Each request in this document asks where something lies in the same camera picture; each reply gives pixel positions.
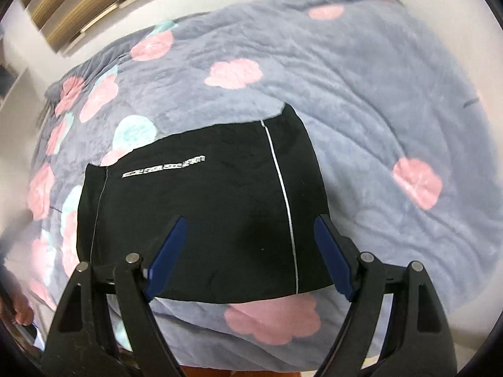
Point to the black jacket with grey stripe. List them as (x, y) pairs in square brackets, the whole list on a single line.
[(216, 212)]

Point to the wooden slat panel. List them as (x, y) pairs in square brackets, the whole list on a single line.
[(78, 4)]

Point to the grey floral blanket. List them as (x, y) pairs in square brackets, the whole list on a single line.
[(373, 106)]

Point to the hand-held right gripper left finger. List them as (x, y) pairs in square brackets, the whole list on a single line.
[(167, 255)]

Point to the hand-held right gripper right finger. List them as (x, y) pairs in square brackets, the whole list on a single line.
[(334, 255)]

